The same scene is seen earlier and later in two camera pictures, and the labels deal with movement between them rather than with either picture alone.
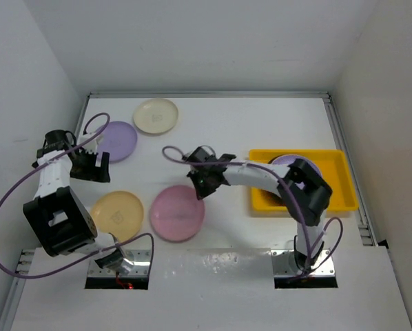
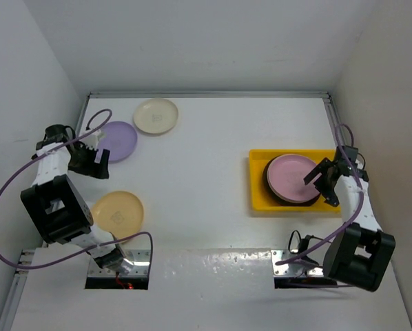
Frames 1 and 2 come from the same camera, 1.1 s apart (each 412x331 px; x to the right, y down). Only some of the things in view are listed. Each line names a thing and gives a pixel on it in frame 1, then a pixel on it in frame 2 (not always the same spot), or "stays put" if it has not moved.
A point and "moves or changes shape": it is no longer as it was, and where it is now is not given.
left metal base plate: (136, 263) stays put
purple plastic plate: (119, 139) stays put
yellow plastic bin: (334, 170) stays put
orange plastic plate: (118, 212) stays put
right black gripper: (202, 191) -> (331, 197)
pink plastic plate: (176, 213) moves or changes shape
